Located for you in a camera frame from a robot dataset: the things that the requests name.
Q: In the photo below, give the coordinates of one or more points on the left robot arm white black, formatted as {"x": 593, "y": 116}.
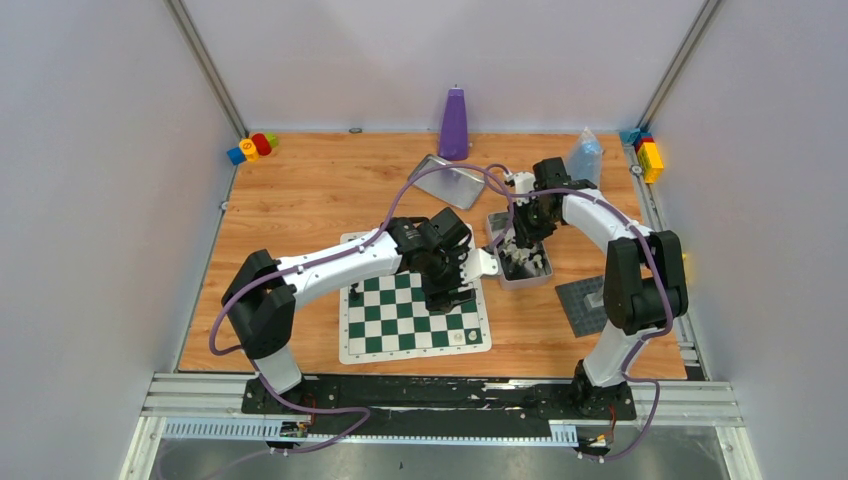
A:
{"x": 266, "y": 293}

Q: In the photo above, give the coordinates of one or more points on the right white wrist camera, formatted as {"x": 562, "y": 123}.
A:
{"x": 522, "y": 183}

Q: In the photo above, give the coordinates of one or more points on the metal tin lid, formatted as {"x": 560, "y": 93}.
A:
{"x": 459, "y": 188}

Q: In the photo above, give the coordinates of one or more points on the colourful block stack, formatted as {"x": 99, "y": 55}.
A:
{"x": 253, "y": 148}
{"x": 647, "y": 153}

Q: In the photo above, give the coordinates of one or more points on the grey lego baseplate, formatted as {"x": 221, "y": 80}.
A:
{"x": 571, "y": 295}

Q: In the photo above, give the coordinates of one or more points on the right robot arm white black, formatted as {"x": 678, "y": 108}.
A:
{"x": 644, "y": 287}

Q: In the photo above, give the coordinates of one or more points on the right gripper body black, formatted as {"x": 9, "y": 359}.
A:
{"x": 533, "y": 225}

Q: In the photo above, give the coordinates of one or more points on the purple cone bottle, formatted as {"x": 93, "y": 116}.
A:
{"x": 453, "y": 142}

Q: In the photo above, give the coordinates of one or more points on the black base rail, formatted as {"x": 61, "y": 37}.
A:
{"x": 443, "y": 407}

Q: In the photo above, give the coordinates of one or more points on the metal tin box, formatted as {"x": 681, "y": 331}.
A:
{"x": 520, "y": 268}

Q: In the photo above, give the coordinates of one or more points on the colourful block stack left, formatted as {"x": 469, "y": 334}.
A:
{"x": 253, "y": 148}

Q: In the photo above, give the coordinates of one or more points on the grey lego post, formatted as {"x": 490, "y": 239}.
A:
{"x": 594, "y": 300}

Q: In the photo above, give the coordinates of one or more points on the colourful block stack right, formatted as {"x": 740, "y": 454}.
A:
{"x": 647, "y": 153}

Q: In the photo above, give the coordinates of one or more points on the green white chess mat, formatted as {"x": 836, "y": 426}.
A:
{"x": 391, "y": 323}

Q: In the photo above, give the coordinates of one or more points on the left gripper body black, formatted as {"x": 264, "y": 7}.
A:
{"x": 448, "y": 296}

